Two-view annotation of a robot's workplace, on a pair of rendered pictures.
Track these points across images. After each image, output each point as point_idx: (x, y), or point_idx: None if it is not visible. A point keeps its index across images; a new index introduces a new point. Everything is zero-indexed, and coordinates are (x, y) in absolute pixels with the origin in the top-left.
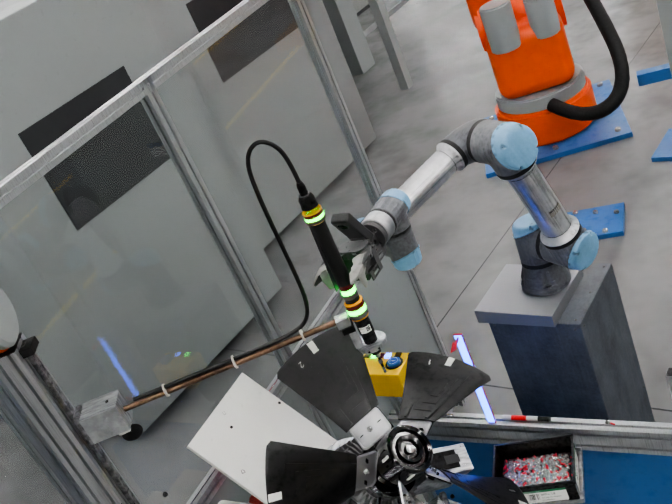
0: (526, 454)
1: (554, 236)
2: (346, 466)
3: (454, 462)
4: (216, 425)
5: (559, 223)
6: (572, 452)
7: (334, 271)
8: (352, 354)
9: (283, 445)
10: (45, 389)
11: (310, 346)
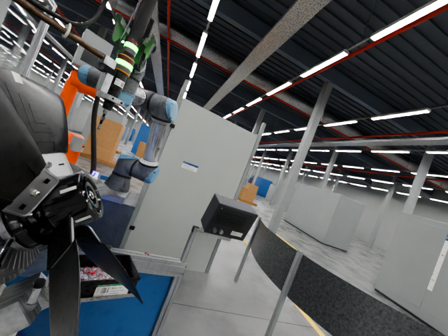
0: (93, 265)
1: (150, 161)
2: (29, 166)
3: None
4: None
5: (156, 156)
6: (133, 263)
7: (139, 24)
8: (57, 110)
9: None
10: None
11: (15, 75)
